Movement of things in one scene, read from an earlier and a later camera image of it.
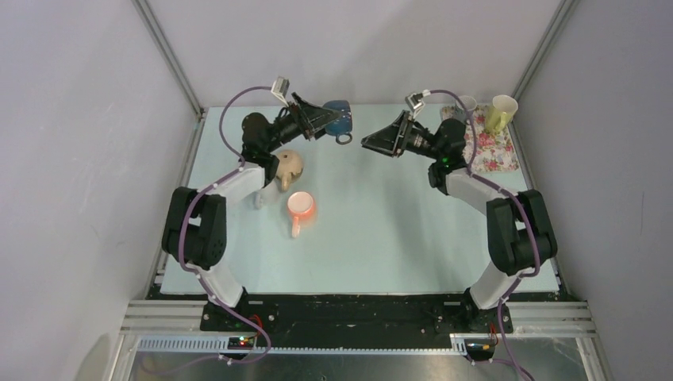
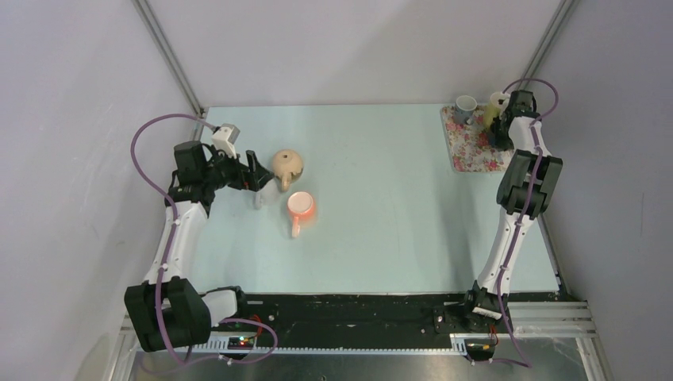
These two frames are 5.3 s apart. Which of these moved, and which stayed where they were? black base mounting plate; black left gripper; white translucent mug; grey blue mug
Moved: black left gripper
Stayed: black base mounting plate; grey blue mug; white translucent mug
